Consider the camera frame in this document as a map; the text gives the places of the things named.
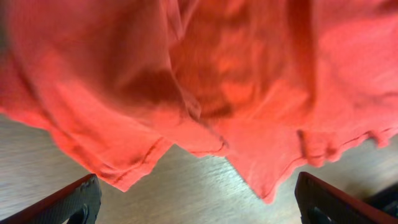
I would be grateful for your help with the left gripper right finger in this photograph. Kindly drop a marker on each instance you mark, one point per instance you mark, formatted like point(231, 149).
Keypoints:
point(320, 202)

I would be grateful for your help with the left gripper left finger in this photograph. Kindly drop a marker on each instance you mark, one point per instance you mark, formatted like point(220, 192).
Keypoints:
point(77, 203)

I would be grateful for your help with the red t-shirt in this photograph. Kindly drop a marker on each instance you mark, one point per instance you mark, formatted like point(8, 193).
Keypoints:
point(270, 85)

